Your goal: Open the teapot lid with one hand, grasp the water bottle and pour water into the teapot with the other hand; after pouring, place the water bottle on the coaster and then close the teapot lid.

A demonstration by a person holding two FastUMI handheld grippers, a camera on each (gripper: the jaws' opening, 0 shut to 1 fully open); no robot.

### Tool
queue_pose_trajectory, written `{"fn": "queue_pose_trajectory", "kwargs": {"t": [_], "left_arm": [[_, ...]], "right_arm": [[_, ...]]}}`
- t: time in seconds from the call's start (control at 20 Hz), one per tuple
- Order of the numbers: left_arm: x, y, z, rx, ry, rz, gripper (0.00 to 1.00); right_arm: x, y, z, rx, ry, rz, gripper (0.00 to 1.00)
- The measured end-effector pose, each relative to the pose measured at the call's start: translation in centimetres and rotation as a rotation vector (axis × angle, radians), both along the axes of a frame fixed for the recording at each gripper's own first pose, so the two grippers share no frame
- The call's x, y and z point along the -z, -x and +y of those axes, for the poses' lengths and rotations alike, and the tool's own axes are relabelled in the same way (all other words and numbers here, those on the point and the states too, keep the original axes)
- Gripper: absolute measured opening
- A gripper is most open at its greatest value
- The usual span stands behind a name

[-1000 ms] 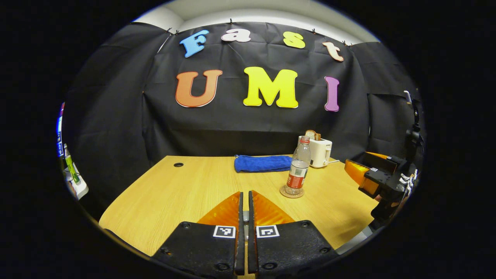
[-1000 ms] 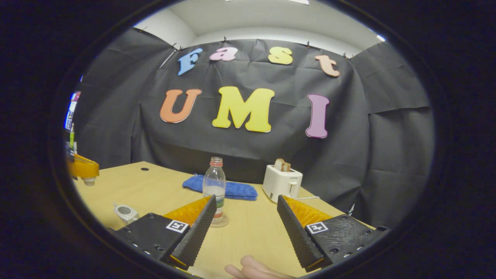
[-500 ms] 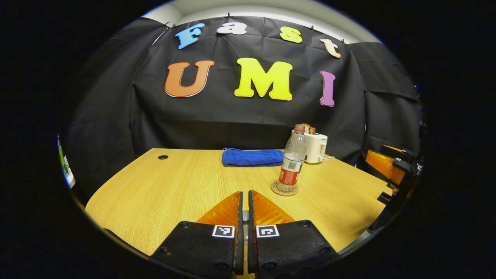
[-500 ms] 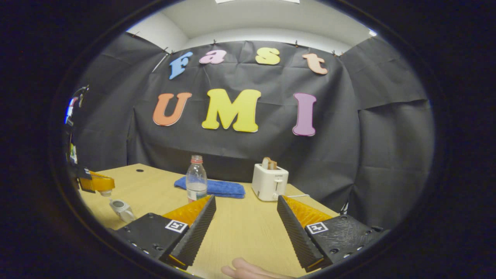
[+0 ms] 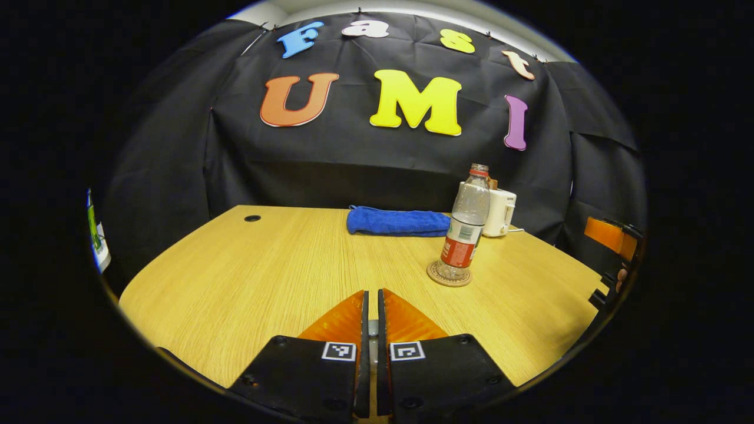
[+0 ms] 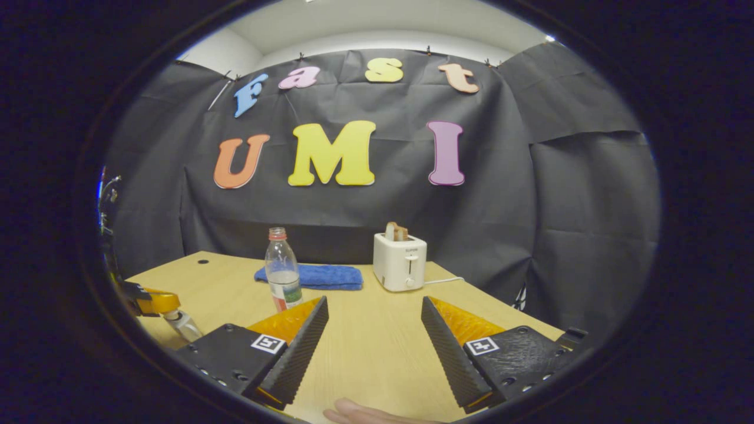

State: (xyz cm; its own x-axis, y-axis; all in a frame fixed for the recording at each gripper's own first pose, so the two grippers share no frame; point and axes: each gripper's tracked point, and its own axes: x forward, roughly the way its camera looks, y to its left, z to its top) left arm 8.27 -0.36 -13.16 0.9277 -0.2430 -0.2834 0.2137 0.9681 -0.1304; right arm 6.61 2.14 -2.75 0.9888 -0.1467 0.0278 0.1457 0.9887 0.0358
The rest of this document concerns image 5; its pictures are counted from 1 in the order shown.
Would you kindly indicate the white toaster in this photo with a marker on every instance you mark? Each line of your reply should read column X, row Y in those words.
column 500, row 212

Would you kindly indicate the white side desk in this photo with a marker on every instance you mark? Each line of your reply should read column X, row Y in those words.
column 103, row 256

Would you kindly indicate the green drink bottle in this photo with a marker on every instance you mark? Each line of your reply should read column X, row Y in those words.
column 93, row 229

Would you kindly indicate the round brown coaster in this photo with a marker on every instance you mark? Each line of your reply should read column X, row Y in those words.
column 432, row 275

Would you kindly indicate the black backdrop cloth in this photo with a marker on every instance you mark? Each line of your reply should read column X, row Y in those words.
column 177, row 176

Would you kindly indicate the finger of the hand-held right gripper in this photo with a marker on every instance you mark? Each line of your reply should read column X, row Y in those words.
column 609, row 235

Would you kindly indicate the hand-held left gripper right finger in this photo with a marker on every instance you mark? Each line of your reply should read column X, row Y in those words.
column 383, row 383

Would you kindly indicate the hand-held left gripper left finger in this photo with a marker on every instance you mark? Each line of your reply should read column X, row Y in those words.
column 364, row 383

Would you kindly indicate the clear plastic water bottle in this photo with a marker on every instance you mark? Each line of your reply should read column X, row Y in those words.
column 465, row 229

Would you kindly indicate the blue towel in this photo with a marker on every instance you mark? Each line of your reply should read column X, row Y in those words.
column 397, row 222

